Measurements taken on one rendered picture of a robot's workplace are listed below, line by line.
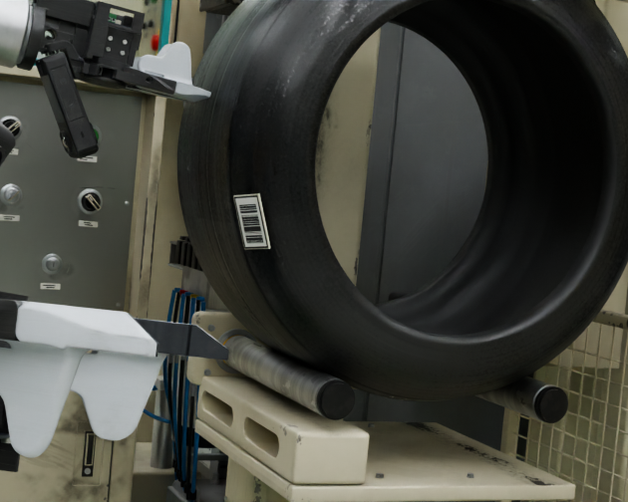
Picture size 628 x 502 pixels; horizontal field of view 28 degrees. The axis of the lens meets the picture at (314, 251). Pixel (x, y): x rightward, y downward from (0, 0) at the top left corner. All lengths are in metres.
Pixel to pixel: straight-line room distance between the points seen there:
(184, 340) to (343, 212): 1.17
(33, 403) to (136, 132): 1.50
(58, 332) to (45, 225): 1.47
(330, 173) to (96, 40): 0.51
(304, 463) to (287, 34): 0.47
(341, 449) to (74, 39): 0.53
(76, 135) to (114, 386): 0.78
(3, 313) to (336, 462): 0.93
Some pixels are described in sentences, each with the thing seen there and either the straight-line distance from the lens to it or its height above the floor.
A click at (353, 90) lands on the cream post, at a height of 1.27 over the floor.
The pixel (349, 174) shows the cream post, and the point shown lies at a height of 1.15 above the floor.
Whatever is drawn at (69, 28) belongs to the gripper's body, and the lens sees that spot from 1.38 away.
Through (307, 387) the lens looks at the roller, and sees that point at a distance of 1.40.
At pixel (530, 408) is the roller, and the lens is 1.52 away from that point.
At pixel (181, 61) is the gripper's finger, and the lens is 1.40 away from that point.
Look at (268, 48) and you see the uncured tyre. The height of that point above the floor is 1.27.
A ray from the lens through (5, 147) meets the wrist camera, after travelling 0.59.
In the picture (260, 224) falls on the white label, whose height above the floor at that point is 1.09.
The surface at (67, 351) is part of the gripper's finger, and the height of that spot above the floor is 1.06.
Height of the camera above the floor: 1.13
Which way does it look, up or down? 3 degrees down
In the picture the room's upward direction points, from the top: 5 degrees clockwise
